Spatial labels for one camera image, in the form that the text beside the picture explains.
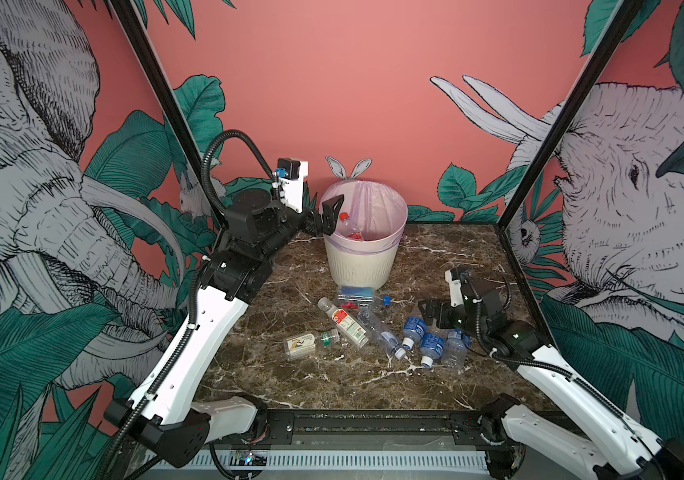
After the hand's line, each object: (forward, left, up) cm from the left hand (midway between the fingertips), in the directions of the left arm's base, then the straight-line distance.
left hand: (322, 184), depth 59 cm
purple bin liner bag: (+25, -14, -36) cm, 46 cm away
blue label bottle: (-17, -29, -44) cm, 56 cm away
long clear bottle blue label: (-12, -14, -48) cm, 52 cm away
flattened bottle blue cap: (+2, -10, -49) cm, 50 cm away
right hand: (-10, -26, -30) cm, 41 cm away
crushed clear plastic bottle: (-20, -34, -44) cm, 59 cm away
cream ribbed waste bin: (+2, -10, -30) cm, 32 cm away
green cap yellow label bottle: (-16, +9, -44) cm, 47 cm away
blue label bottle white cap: (-12, -24, -44) cm, 52 cm away
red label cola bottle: (+20, -7, -35) cm, 41 cm away
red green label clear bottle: (-10, -4, -44) cm, 45 cm away
